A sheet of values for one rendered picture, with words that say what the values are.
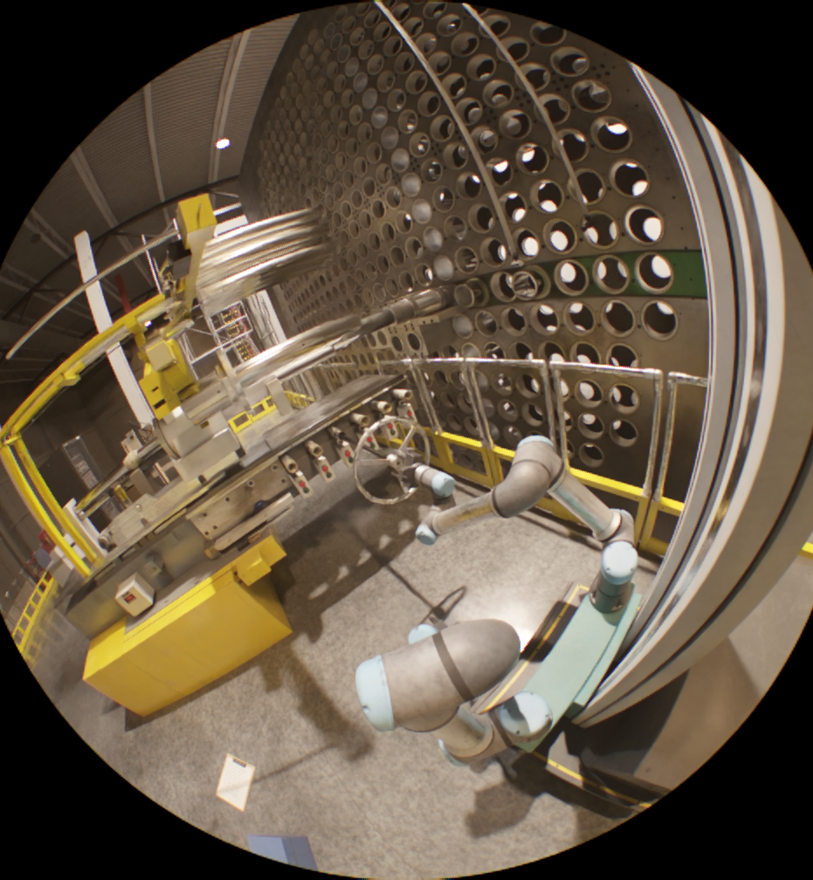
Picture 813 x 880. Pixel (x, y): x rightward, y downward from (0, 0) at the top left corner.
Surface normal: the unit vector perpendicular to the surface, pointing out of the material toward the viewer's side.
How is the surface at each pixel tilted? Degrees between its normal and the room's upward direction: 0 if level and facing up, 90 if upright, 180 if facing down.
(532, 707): 7
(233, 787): 0
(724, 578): 90
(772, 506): 90
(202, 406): 90
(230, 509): 90
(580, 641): 0
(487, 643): 36
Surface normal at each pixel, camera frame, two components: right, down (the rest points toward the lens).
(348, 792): -0.33, -0.83
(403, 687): -0.18, -0.60
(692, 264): -0.75, 0.52
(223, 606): 0.57, 0.20
